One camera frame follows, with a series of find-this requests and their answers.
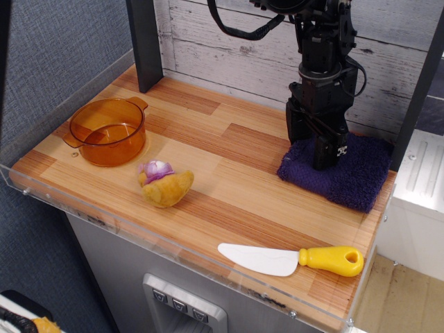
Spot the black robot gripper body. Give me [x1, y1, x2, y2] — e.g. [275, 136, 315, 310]
[289, 64, 357, 134]

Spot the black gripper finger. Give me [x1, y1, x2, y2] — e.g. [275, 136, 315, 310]
[286, 99, 314, 144]
[313, 130, 348, 171]

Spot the purple towel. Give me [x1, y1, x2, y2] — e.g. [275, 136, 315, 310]
[277, 133, 393, 214]

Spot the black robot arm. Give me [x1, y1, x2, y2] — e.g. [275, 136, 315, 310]
[254, 1, 359, 170]

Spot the white toy sink unit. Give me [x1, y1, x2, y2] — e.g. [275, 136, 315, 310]
[375, 130, 443, 280]

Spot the yellow toy croissant with onion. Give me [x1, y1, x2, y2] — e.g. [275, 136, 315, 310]
[137, 160, 194, 208]

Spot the orange transparent plastic pot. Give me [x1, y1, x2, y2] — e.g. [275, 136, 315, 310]
[63, 97, 148, 167]

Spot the grey toy fridge cabinet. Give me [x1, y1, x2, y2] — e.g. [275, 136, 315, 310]
[65, 212, 325, 333]

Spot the clear acrylic table guard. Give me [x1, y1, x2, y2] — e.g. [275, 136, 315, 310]
[6, 46, 395, 332]

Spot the yellow toy food bottom corner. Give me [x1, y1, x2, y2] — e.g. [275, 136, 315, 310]
[32, 317, 62, 333]

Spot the black sleeved cable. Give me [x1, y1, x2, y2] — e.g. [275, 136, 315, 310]
[207, 0, 286, 41]

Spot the dark right frame post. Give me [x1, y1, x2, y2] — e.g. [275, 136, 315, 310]
[390, 11, 443, 172]

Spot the dark frame post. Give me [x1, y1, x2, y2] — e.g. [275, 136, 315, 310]
[126, 0, 164, 93]
[390, 11, 443, 172]

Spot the toy knife yellow handle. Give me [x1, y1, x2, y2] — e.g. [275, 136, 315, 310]
[218, 243, 364, 278]

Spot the dark left frame post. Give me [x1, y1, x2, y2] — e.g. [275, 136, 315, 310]
[126, 0, 164, 93]

